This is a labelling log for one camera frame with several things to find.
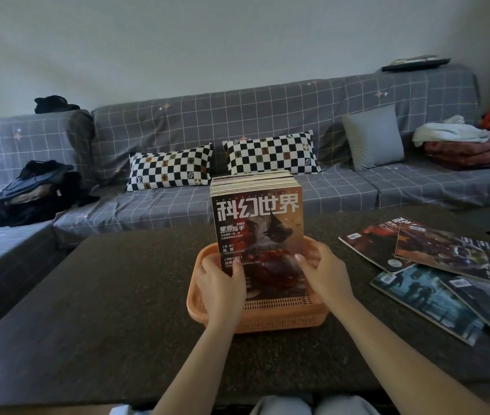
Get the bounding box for black crumpled garment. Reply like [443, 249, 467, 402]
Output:
[33, 95, 81, 115]

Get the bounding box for dark speckled table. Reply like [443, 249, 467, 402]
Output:
[0, 205, 490, 407]

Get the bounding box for person's left hand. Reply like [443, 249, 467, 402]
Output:
[196, 256, 248, 330]

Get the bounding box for person's light trousers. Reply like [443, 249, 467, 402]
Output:
[249, 395, 380, 415]

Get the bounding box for teal robot soldiers magazine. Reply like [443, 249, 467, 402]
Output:
[370, 264, 486, 346]

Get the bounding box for grey checked covered sofa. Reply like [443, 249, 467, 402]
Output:
[0, 62, 490, 346]

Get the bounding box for orange plastic basket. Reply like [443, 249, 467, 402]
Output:
[186, 235, 330, 334]

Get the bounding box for folded dark red blanket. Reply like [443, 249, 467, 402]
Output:
[423, 135, 490, 171]

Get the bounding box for person's right hand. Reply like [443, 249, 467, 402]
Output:
[295, 242, 356, 312]

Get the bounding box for person's right forearm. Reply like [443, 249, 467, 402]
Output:
[336, 297, 490, 415]

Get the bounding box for black white checkered pillow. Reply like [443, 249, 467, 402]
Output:
[126, 143, 214, 193]
[222, 130, 322, 176]

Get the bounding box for black red glossy magazine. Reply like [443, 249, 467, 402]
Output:
[211, 194, 308, 301]

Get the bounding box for pale booklet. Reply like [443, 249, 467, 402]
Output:
[391, 54, 438, 65]

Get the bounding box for black flat tray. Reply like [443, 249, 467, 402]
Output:
[381, 58, 452, 73]

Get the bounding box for white crumpled cloth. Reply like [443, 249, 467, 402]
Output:
[412, 115, 490, 148]

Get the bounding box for dark mech cover magazine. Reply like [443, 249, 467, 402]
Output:
[394, 222, 490, 292]

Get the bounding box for plain grey cushion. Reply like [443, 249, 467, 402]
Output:
[341, 103, 406, 172]

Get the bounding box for thick stack of magazines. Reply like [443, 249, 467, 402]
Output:
[209, 170, 302, 199]

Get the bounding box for heap of dark clothes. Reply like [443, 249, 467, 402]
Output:
[0, 159, 101, 228]

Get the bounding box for person's left forearm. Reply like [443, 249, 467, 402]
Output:
[152, 323, 237, 415]

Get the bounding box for dark red cover magazine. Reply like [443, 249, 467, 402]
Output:
[338, 218, 417, 273]

